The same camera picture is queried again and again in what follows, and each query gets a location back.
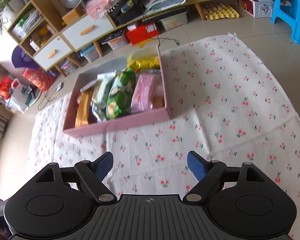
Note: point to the wooden white drawer cabinet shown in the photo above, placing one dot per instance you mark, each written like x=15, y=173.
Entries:
x=68, y=39

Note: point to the red cardboard box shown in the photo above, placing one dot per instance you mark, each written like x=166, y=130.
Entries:
x=142, y=33

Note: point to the red paper bag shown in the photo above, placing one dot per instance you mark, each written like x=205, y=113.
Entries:
x=41, y=79

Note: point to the pale green snack packet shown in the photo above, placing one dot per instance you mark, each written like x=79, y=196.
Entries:
x=102, y=89

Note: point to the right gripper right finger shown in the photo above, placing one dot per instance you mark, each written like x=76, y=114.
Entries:
x=212, y=175

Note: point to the cherry print tablecloth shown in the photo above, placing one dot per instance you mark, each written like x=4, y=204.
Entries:
x=225, y=105

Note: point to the clear plastic storage bin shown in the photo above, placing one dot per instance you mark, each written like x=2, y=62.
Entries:
x=89, y=53

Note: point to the yellow snack packet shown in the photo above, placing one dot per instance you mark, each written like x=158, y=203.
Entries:
x=137, y=64

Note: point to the gold foil snack bar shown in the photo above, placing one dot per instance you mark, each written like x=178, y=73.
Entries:
x=82, y=116

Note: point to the pink wafer packet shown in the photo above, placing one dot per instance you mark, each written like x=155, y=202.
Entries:
x=142, y=99

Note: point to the green snack bag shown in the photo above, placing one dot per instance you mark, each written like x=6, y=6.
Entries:
x=121, y=93

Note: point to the clear wafer packet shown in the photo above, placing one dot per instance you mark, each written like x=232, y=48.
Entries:
x=158, y=100

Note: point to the yellow egg tray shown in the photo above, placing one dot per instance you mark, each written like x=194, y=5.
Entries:
x=217, y=11

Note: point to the purple hat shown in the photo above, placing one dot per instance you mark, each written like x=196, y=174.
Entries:
x=21, y=60

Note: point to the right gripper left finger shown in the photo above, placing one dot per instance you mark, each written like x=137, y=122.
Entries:
x=81, y=183

